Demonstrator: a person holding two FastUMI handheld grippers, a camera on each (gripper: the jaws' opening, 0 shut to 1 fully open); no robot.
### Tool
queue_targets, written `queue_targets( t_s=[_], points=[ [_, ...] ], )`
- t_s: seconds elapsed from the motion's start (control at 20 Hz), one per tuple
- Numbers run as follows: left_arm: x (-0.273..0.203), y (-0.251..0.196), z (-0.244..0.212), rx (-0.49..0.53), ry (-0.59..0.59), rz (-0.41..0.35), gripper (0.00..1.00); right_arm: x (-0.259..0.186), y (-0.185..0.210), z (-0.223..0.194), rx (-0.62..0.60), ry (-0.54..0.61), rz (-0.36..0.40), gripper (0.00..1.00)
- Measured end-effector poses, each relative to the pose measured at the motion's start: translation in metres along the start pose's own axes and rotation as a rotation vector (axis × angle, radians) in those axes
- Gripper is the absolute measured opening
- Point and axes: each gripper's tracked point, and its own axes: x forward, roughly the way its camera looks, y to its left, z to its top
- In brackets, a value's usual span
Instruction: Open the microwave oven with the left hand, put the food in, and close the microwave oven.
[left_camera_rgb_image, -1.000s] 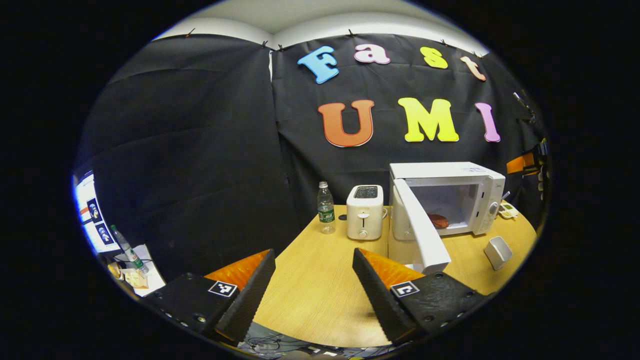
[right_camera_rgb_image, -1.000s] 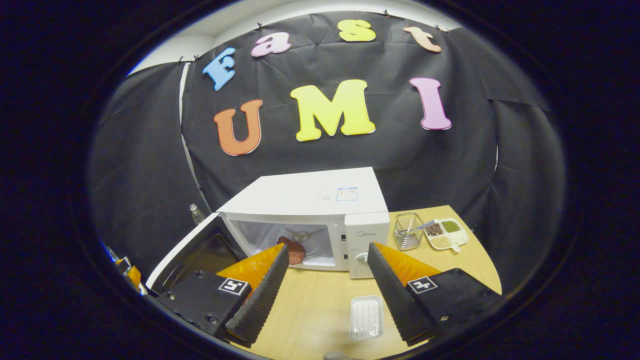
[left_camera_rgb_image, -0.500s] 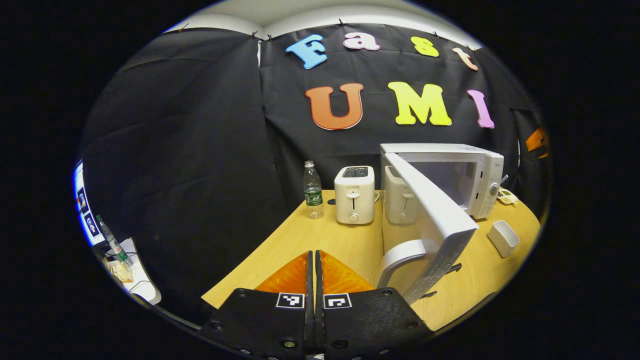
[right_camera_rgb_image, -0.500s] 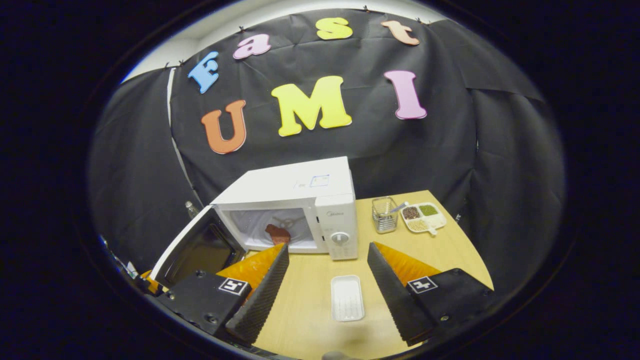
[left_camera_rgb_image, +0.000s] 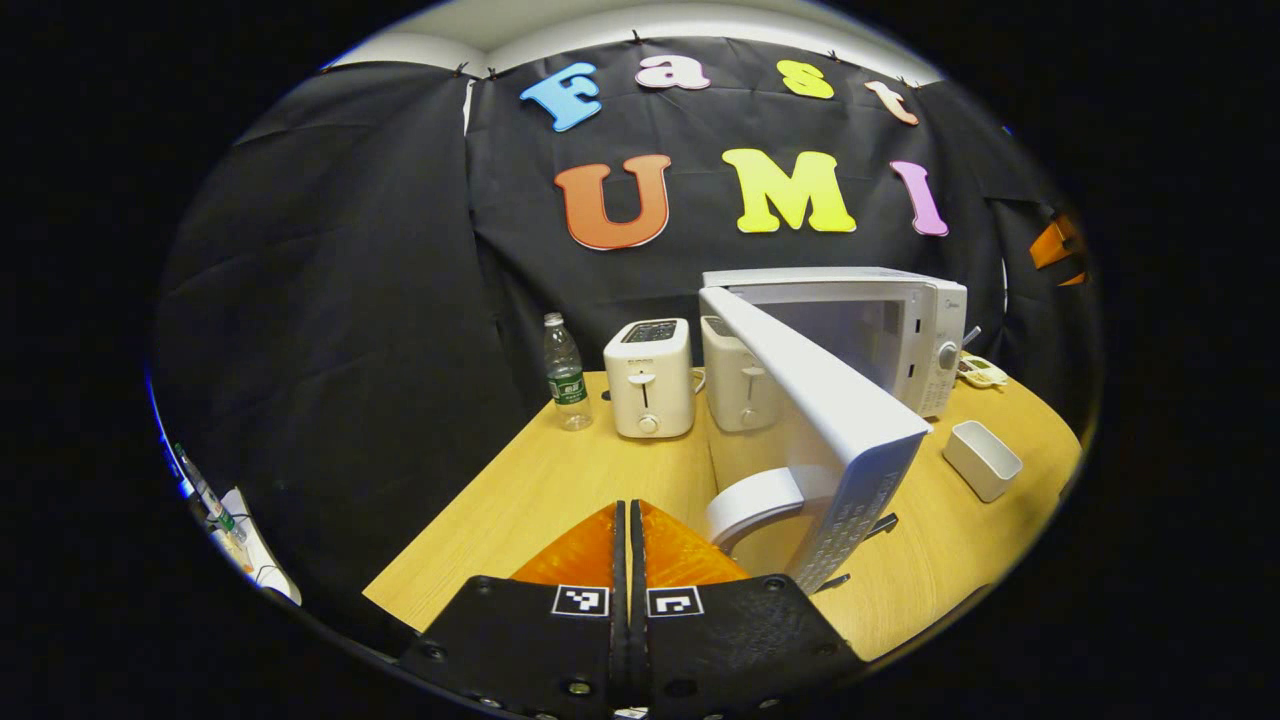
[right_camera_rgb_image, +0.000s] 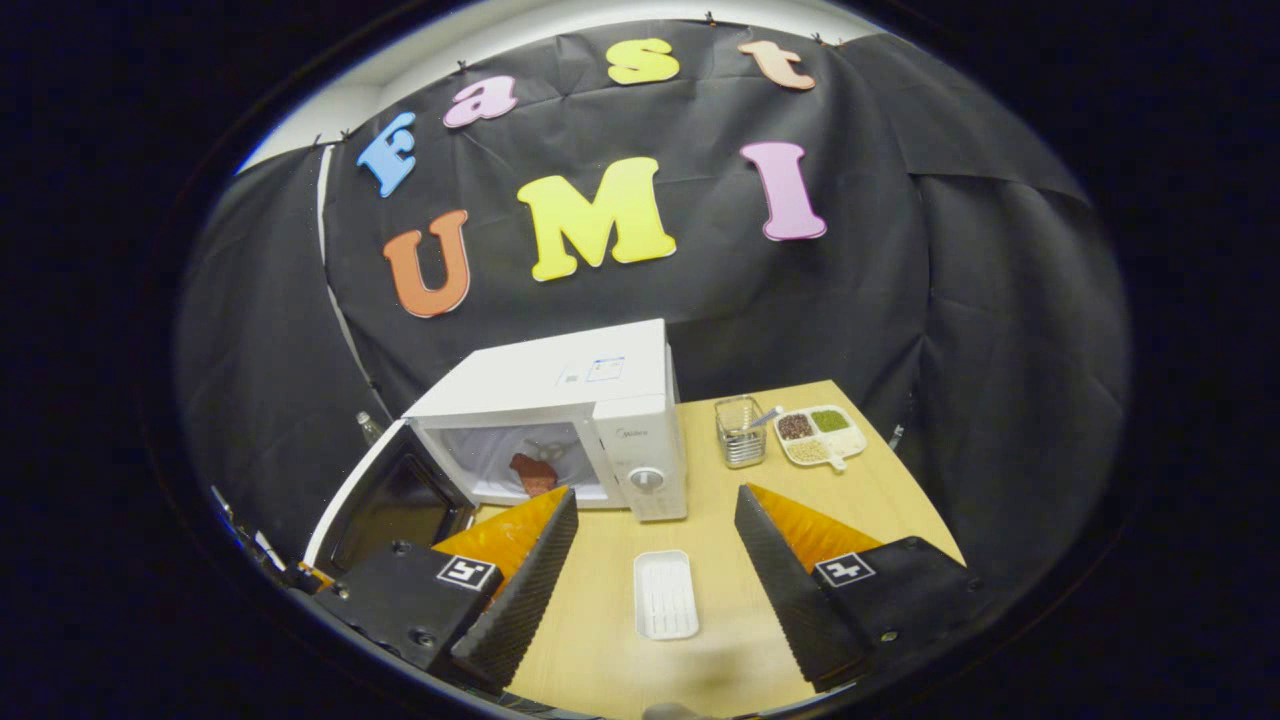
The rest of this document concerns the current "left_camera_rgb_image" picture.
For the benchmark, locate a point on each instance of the clear plastic water bottle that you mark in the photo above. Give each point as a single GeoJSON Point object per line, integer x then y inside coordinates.
{"type": "Point", "coordinates": [567, 385]}

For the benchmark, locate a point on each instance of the black backdrop cloth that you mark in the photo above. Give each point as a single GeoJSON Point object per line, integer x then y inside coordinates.
{"type": "Point", "coordinates": [350, 300]}

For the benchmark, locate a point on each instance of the white paper sheet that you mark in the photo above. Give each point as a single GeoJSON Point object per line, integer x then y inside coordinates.
{"type": "Point", "coordinates": [260, 565]}

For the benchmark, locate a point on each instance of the computer monitor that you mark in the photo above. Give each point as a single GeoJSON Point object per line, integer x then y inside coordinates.
{"type": "Point", "coordinates": [170, 465]}

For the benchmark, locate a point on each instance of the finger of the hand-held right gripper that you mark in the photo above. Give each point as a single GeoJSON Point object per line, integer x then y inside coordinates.
{"type": "Point", "coordinates": [1052, 245]}
{"type": "Point", "coordinates": [1075, 279]}

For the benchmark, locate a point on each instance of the green labelled small bottle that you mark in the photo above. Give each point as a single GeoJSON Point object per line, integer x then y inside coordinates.
{"type": "Point", "coordinates": [205, 495]}

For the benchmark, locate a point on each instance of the white toaster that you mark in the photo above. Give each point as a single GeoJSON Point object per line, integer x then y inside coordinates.
{"type": "Point", "coordinates": [740, 395]}
{"type": "Point", "coordinates": [650, 400]}

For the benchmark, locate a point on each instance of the white microwave oven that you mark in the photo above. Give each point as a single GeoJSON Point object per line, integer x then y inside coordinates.
{"type": "Point", "coordinates": [830, 410]}

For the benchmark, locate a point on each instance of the white divided grain dish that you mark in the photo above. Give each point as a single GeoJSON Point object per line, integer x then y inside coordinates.
{"type": "Point", "coordinates": [985, 375]}

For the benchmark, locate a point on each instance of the white rectangular tray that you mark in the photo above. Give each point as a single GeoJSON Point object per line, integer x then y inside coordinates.
{"type": "Point", "coordinates": [985, 465]}

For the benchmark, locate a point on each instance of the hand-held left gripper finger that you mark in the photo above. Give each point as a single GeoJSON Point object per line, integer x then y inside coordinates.
{"type": "Point", "coordinates": [636, 570]}
{"type": "Point", "coordinates": [619, 570]}

